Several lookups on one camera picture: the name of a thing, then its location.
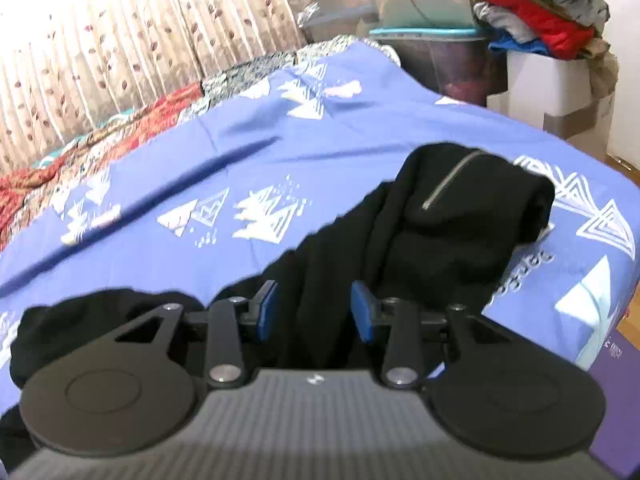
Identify black pants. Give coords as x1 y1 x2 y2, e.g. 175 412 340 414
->
0 142 558 470

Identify blue patterned bedsheet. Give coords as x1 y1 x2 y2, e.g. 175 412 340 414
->
0 39 640 416

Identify red floral quilt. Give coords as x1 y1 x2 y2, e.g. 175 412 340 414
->
0 34 362 252

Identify clear teal-lid storage bin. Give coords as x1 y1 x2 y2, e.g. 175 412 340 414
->
369 27 508 106

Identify leaf patterned curtain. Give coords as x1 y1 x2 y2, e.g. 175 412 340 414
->
1 0 303 174

